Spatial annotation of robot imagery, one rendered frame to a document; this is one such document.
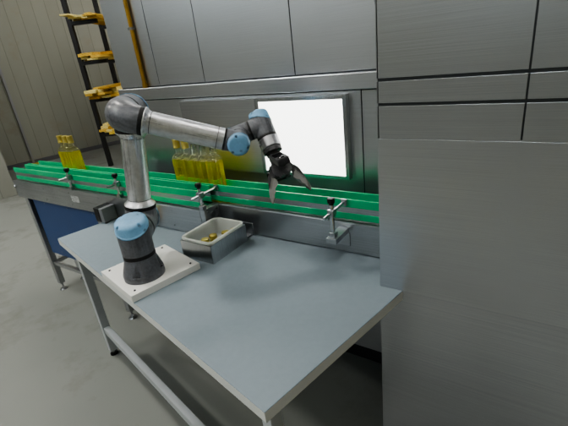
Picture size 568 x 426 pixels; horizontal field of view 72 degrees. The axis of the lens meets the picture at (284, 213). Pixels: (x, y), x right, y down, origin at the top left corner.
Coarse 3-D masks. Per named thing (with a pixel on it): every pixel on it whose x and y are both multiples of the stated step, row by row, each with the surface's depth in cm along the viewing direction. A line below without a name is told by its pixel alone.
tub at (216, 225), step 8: (208, 224) 173; (216, 224) 176; (224, 224) 174; (232, 224) 171; (240, 224) 166; (192, 232) 165; (200, 232) 169; (208, 232) 173; (216, 232) 177; (192, 240) 157; (200, 240) 170; (216, 240) 155
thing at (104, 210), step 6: (102, 204) 214; (108, 204) 213; (96, 210) 209; (102, 210) 207; (108, 210) 210; (114, 210) 213; (96, 216) 212; (102, 216) 208; (108, 216) 210; (114, 216) 213
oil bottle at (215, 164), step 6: (210, 156) 178; (216, 156) 178; (210, 162) 179; (216, 162) 178; (222, 162) 182; (210, 168) 180; (216, 168) 179; (222, 168) 182; (210, 174) 182; (216, 174) 180; (222, 174) 183; (210, 180) 183; (216, 180) 181; (222, 180) 183
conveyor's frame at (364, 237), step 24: (24, 192) 269; (48, 192) 249; (72, 192) 232; (168, 216) 190; (192, 216) 180; (240, 216) 177; (264, 216) 169; (288, 216) 161; (312, 216) 156; (312, 240) 159; (360, 240) 147
